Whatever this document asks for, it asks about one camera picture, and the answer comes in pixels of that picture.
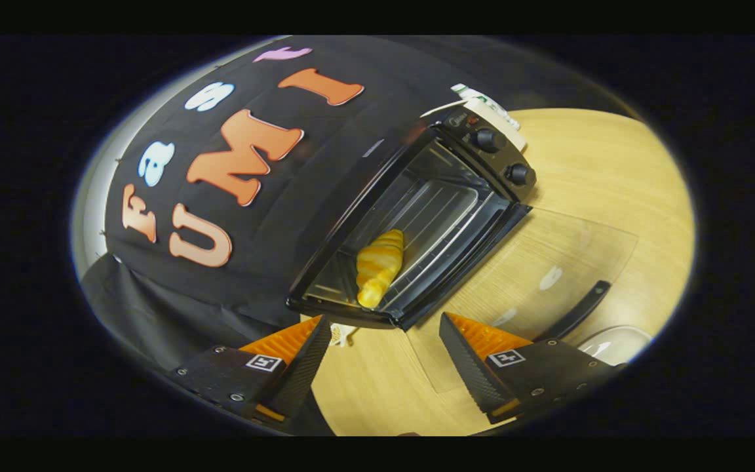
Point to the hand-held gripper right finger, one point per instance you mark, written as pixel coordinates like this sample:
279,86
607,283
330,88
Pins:
469,367

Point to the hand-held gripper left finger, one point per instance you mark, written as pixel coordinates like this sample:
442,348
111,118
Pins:
302,370

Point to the golden croissant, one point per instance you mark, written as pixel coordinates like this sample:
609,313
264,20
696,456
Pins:
379,265

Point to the black toaster oven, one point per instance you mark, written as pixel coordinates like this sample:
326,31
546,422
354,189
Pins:
504,157

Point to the metal oven tray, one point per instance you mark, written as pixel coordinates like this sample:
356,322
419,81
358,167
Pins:
443,210

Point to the black oven knob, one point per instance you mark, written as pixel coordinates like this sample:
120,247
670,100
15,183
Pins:
520,174
487,139

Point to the small white dish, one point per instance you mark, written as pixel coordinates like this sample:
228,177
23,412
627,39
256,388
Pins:
345,334

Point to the black backdrop cloth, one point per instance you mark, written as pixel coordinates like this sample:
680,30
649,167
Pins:
286,226

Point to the white plate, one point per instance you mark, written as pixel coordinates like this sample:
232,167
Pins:
620,341

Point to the white box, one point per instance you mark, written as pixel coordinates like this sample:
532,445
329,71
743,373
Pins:
512,136

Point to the white green bottle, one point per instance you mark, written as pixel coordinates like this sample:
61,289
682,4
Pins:
476,92

